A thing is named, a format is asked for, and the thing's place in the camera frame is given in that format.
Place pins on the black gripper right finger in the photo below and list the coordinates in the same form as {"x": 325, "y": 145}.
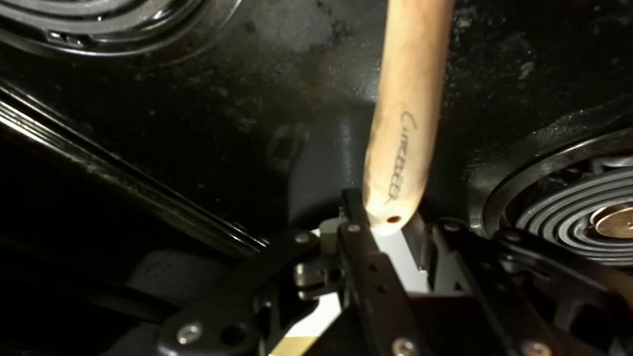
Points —
{"x": 488, "y": 289}

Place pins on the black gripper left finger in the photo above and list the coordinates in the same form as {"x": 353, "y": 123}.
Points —
{"x": 383, "y": 297}

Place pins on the wooden cooking spoon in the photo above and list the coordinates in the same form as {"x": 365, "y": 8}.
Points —
{"x": 408, "y": 99}

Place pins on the black coil burner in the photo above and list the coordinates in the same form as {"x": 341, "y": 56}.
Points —
{"x": 581, "y": 204}
{"x": 100, "y": 26}

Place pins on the black electric stove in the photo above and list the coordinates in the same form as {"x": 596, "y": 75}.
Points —
{"x": 199, "y": 131}

